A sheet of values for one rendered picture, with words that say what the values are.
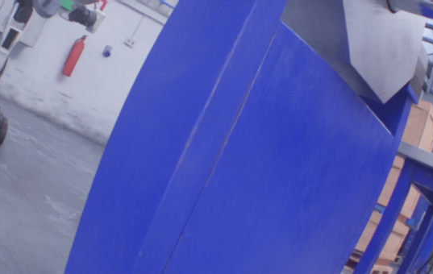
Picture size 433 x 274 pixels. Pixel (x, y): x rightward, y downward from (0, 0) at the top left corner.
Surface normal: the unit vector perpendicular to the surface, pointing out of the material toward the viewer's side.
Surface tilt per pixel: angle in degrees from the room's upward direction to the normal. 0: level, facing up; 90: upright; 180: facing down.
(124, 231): 90
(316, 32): 135
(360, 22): 90
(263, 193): 90
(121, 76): 90
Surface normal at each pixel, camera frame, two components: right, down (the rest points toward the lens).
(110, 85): 0.65, 0.28
